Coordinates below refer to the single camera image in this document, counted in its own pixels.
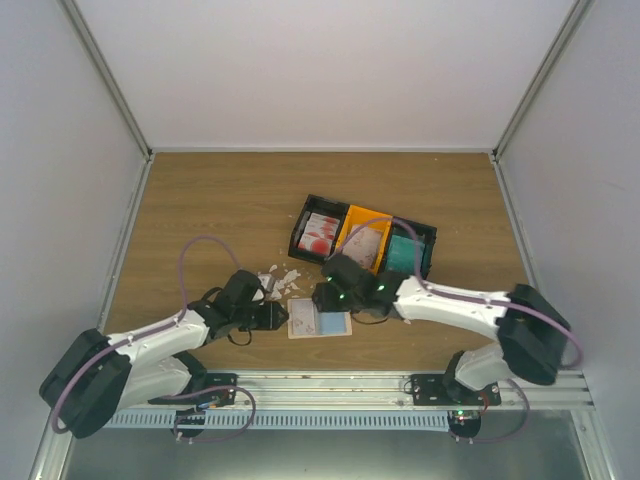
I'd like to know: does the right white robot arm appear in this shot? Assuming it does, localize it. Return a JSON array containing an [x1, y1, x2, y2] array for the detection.
[[312, 254, 574, 405]]

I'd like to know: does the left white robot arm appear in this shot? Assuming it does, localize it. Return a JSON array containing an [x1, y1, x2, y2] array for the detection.
[[39, 270, 289, 439]]

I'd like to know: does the white patterned card stack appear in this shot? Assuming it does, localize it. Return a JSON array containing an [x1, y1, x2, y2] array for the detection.
[[342, 226, 382, 269]]

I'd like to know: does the red card stack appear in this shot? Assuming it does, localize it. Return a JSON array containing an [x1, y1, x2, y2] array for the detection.
[[297, 213, 340, 257]]

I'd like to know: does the left black card bin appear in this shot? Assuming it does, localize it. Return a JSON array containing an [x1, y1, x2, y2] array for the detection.
[[288, 194, 349, 265]]

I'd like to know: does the black card bin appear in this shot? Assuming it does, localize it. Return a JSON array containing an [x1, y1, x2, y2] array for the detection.
[[379, 218, 437, 279], [288, 194, 349, 265]]

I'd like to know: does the teal card stack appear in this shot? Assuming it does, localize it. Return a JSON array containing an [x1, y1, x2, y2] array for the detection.
[[386, 234, 431, 277]]

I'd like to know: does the orange card bin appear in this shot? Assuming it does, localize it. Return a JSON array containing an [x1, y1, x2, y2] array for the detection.
[[334, 205, 392, 273]]

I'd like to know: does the right black card bin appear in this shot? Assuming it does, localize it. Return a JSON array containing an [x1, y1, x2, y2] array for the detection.
[[379, 218, 437, 279]]

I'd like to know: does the aluminium front rail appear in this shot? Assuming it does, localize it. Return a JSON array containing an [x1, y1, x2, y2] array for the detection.
[[54, 367, 596, 409]]

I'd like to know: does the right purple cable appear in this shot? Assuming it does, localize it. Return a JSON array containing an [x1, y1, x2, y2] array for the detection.
[[337, 217, 584, 371]]

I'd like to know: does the purple cable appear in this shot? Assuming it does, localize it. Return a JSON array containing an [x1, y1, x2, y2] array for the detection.
[[49, 234, 244, 435], [337, 217, 584, 371]]

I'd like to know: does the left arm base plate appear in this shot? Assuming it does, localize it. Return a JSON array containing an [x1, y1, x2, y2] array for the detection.
[[148, 372, 238, 444]]

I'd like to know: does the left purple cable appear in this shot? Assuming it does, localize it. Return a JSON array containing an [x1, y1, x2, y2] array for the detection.
[[49, 234, 244, 435]]

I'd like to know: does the slotted cable duct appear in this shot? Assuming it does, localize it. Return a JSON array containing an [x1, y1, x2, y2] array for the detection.
[[107, 409, 449, 432]]

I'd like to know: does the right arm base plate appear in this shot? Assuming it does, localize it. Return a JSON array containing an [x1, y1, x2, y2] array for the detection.
[[403, 373, 502, 440]]

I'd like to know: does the left aluminium frame post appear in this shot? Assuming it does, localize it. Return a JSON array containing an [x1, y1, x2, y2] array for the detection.
[[58, 0, 153, 162]]

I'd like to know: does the aluminium frame post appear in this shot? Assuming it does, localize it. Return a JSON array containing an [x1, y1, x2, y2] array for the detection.
[[58, 0, 153, 162], [491, 0, 593, 163]]

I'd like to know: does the right aluminium frame post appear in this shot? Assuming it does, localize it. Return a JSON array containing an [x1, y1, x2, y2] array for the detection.
[[491, 0, 593, 163]]

